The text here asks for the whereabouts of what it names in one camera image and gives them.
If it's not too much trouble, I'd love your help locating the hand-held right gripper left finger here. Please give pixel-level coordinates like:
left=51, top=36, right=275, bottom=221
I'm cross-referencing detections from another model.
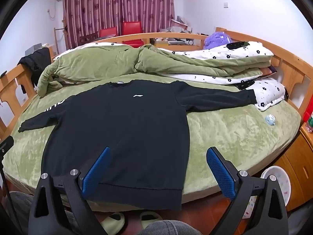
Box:
left=29, top=146, right=111, bottom=235

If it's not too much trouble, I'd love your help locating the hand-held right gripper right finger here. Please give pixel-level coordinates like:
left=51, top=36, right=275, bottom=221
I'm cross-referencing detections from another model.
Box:
left=206, top=146, right=289, bottom=235

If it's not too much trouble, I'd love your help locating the black sweatshirt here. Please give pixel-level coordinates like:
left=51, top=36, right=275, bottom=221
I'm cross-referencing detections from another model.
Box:
left=18, top=80, right=258, bottom=211

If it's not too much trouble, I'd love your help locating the green bed sheet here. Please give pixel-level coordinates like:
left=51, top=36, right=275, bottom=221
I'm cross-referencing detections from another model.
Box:
left=2, top=72, right=302, bottom=202

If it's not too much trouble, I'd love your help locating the green slipper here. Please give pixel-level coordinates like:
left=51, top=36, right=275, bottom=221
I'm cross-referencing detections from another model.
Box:
left=101, top=212, right=126, bottom=233
left=139, top=211, right=164, bottom=229

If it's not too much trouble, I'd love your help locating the white plastic basin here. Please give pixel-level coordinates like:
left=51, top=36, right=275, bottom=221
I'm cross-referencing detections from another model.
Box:
left=241, top=166, right=291, bottom=219

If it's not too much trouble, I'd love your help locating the small blue toy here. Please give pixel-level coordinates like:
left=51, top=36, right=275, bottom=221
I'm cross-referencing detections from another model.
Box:
left=264, top=114, right=277, bottom=126

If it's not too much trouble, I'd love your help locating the wooden nightstand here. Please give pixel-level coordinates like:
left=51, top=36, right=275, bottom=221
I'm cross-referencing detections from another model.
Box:
left=271, top=124, right=313, bottom=212

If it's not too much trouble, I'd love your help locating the black jacket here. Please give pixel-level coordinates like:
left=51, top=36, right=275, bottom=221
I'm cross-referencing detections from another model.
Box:
left=18, top=47, right=51, bottom=95

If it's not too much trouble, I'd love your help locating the floral pillow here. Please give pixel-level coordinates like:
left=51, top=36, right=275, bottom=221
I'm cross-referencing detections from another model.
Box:
left=252, top=78, right=286, bottom=112

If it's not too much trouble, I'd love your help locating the green floral quilt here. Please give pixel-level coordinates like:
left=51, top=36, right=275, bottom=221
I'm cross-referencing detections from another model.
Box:
left=37, top=41, right=274, bottom=97

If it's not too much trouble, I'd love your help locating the black remote control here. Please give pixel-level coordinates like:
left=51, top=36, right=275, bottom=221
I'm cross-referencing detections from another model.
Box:
left=226, top=42, right=250, bottom=50

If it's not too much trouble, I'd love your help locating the purple plush toy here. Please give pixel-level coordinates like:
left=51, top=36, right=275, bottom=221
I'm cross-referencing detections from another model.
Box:
left=203, top=32, right=232, bottom=50

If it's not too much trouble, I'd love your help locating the red chair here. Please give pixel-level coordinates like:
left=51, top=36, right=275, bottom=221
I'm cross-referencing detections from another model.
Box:
left=122, top=21, right=143, bottom=47
left=99, top=27, right=117, bottom=39

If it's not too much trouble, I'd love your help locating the pile of cardboard boxes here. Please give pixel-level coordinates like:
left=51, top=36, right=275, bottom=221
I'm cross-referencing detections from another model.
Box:
left=156, top=15, right=203, bottom=47

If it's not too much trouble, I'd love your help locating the striped pink curtain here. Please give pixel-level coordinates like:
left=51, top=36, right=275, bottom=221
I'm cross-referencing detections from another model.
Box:
left=62, top=0, right=175, bottom=49

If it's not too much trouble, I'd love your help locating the wooden bed frame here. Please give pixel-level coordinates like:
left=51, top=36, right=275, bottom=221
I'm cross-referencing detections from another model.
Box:
left=0, top=27, right=313, bottom=140

